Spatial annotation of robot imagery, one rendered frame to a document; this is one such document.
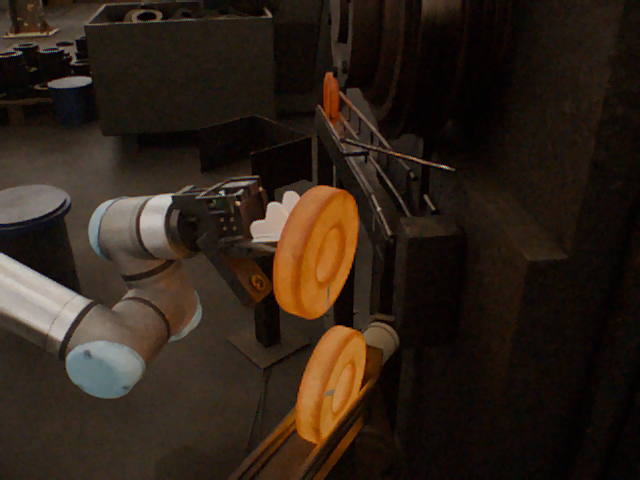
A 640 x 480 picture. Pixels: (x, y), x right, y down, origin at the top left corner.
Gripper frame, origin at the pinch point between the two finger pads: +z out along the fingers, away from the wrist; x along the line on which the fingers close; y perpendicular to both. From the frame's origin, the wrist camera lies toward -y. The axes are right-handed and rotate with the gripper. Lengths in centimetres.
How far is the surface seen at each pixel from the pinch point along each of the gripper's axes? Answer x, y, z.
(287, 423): -7.4, -22.8, -6.8
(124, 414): 28, -67, -101
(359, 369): 5.3, -22.8, -2.5
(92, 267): 82, -48, -168
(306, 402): -7.4, -18.8, -2.8
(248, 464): -16.0, -21.9, -6.7
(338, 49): 50, 17, -19
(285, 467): -10.0, -27.9, -7.1
